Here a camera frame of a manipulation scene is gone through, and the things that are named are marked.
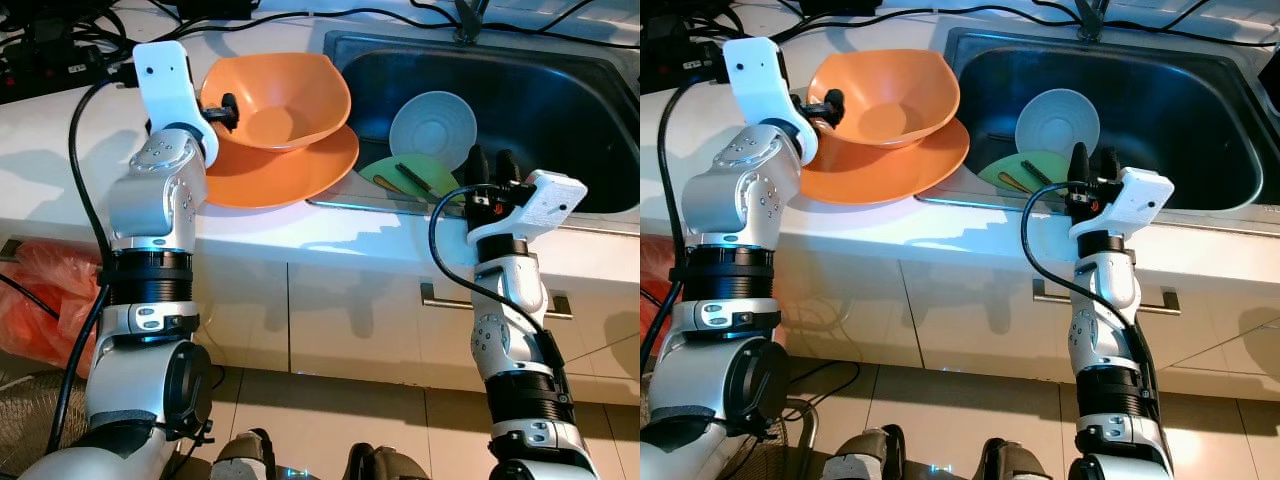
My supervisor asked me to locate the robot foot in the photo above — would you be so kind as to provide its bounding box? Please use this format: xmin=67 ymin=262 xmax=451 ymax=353
xmin=213 ymin=428 xmax=279 ymax=480
xmin=345 ymin=440 xmax=426 ymax=480
xmin=822 ymin=425 xmax=906 ymax=480
xmin=980 ymin=435 xmax=1046 ymax=480

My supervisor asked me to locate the green plate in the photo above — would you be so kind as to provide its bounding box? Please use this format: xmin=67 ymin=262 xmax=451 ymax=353
xmin=358 ymin=153 xmax=463 ymax=206
xmin=978 ymin=150 xmax=1076 ymax=199

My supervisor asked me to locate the wire fan guard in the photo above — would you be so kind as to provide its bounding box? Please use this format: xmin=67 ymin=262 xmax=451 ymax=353
xmin=0 ymin=375 xmax=96 ymax=480
xmin=740 ymin=395 xmax=821 ymax=480

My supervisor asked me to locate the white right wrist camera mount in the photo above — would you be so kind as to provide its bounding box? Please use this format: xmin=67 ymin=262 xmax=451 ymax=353
xmin=466 ymin=170 xmax=589 ymax=244
xmin=1068 ymin=166 xmax=1174 ymax=239

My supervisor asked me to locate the black power adapter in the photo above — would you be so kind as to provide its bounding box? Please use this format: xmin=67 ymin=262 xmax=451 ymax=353
xmin=170 ymin=0 xmax=261 ymax=21
xmin=800 ymin=0 xmax=881 ymax=16

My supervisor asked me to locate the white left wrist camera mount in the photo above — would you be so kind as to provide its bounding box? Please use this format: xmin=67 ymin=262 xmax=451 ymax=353
xmin=132 ymin=40 xmax=223 ymax=166
xmin=722 ymin=36 xmax=816 ymax=166

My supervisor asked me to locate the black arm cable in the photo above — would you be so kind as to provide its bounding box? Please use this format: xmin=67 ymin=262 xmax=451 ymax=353
xmin=428 ymin=185 xmax=573 ymax=401
xmin=1020 ymin=182 xmax=1161 ymax=401
xmin=45 ymin=62 xmax=141 ymax=456
xmin=640 ymin=60 xmax=731 ymax=381

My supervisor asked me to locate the light grey dish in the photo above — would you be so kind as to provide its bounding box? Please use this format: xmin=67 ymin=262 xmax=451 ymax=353
xmin=1015 ymin=88 xmax=1102 ymax=156
xmin=389 ymin=91 xmax=478 ymax=158

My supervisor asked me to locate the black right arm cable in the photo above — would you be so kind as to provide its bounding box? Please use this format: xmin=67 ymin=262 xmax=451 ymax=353
xmin=428 ymin=185 xmax=573 ymax=401
xmin=1020 ymin=182 xmax=1161 ymax=401

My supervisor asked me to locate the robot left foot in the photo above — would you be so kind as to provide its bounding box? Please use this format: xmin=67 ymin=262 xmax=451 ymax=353
xmin=822 ymin=425 xmax=906 ymax=480
xmin=213 ymin=428 xmax=279 ymax=480

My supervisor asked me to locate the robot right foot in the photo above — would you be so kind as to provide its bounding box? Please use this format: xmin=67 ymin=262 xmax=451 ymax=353
xmin=345 ymin=440 xmax=426 ymax=480
xmin=980 ymin=435 xmax=1046 ymax=480

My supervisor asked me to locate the steel kitchen sink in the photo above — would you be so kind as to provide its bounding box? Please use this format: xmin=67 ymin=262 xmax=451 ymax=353
xmin=915 ymin=28 xmax=1280 ymax=213
xmin=308 ymin=30 xmax=641 ymax=216

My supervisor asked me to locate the black power strip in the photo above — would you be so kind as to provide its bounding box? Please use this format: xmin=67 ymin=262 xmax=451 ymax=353
xmin=640 ymin=35 xmax=726 ymax=96
xmin=0 ymin=40 xmax=131 ymax=106

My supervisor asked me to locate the orange plate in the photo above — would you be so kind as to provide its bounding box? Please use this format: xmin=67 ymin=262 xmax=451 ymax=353
xmin=205 ymin=122 xmax=360 ymax=211
xmin=800 ymin=118 xmax=971 ymax=207

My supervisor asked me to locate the white kitchen cabinet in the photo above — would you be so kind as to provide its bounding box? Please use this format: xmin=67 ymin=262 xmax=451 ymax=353
xmin=780 ymin=235 xmax=1280 ymax=401
xmin=0 ymin=235 xmax=641 ymax=406

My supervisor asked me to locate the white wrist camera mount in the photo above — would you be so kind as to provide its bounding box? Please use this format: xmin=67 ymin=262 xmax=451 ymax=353
xmin=466 ymin=170 xmax=589 ymax=244
xmin=132 ymin=40 xmax=223 ymax=166
xmin=1068 ymin=166 xmax=1174 ymax=239
xmin=722 ymin=36 xmax=816 ymax=166

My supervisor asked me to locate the steel cabinet handle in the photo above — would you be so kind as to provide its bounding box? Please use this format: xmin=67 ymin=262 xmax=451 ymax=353
xmin=420 ymin=283 xmax=573 ymax=321
xmin=1032 ymin=280 xmax=1181 ymax=317

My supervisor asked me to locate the orange bowl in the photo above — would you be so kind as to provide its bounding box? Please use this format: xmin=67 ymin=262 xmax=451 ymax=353
xmin=806 ymin=48 xmax=962 ymax=149
xmin=200 ymin=52 xmax=353 ymax=153

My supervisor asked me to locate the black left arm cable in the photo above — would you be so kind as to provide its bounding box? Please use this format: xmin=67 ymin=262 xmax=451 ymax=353
xmin=45 ymin=62 xmax=141 ymax=456
xmin=640 ymin=60 xmax=731 ymax=381

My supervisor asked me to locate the small black device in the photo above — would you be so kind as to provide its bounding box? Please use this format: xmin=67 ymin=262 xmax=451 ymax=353
xmin=1255 ymin=45 xmax=1280 ymax=96

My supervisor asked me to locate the steel faucet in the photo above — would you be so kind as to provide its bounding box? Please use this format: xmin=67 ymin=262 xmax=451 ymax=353
xmin=452 ymin=0 xmax=493 ymax=46
xmin=1075 ymin=0 xmax=1113 ymax=43

